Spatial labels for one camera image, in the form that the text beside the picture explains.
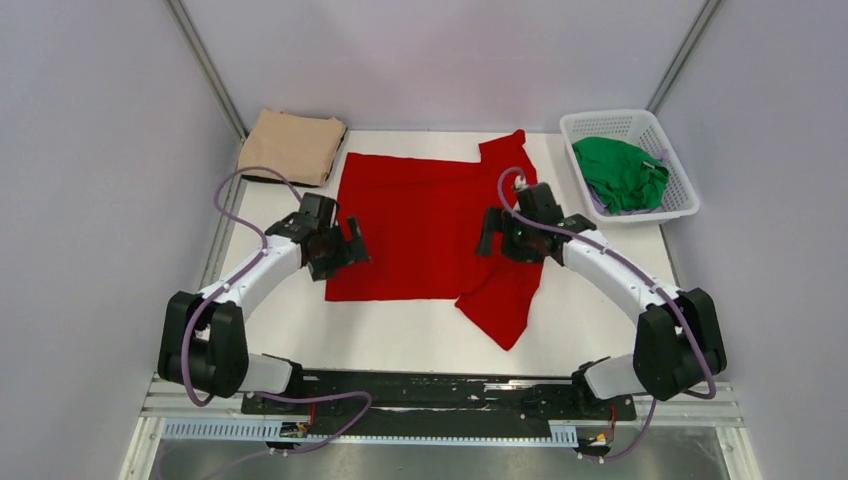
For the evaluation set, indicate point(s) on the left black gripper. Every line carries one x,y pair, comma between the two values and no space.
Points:
351,251

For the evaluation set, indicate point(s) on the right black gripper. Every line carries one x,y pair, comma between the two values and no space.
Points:
493,223

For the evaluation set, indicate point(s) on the red t shirt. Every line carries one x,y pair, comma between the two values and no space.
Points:
421,221

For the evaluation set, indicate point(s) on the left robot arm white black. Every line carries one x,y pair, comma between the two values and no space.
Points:
204,344

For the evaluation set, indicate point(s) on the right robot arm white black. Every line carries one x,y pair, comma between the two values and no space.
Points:
678,343

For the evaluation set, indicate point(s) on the folded beige t shirt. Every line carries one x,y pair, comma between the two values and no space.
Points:
302,149

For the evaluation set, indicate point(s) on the green t shirt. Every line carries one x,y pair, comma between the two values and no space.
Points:
625,176

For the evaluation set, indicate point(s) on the white plastic basket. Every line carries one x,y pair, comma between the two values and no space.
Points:
640,128

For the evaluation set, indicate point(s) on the lavender t shirt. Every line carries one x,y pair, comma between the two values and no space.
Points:
602,209

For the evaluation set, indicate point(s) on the black mounting plate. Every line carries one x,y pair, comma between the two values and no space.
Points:
414,403

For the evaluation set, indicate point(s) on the white slotted cable duct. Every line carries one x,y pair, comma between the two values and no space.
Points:
279,431

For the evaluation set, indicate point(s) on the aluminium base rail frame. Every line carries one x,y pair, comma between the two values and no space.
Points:
713,426

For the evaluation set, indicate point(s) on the left corner metal post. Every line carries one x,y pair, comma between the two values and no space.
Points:
195,43

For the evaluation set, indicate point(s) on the corner metal post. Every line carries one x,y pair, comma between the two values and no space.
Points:
700,25
195,43

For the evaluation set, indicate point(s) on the right corner metal post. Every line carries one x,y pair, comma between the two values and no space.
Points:
700,25

